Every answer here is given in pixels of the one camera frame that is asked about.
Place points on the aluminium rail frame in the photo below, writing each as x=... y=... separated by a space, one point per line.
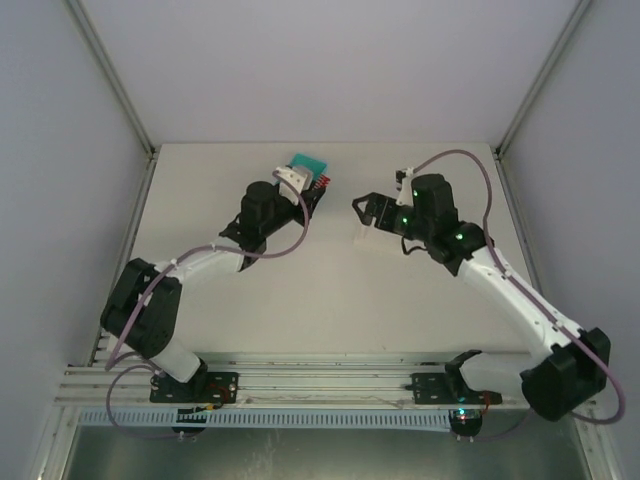
x=342 y=381

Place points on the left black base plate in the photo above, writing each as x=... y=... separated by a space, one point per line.
x=207 y=387

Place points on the left aluminium corner post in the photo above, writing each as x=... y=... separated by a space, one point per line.
x=91 y=37

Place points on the grey slotted cable duct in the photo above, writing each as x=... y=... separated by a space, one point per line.
x=412 y=420

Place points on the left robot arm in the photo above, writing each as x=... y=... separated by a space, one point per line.
x=142 y=310

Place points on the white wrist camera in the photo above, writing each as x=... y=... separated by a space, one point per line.
x=405 y=177
x=295 y=177

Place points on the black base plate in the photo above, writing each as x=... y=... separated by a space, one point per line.
x=207 y=387
x=447 y=389

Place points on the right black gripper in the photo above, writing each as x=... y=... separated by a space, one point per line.
x=379 y=210

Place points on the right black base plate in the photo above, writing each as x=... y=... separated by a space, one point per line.
x=447 y=389

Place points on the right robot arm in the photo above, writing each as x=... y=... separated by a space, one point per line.
x=564 y=365

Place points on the right aluminium corner post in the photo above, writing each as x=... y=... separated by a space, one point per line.
x=547 y=68

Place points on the teal plastic bin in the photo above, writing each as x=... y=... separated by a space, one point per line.
x=317 y=167

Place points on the aluminium corner post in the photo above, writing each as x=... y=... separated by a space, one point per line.
x=91 y=37
x=547 y=68

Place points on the white peg fixture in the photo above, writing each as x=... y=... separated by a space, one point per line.
x=374 y=240

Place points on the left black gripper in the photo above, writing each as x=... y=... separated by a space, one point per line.
x=310 y=198

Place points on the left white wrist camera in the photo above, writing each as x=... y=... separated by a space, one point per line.
x=295 y=177

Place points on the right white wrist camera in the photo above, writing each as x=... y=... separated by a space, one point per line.
x=405 y=177

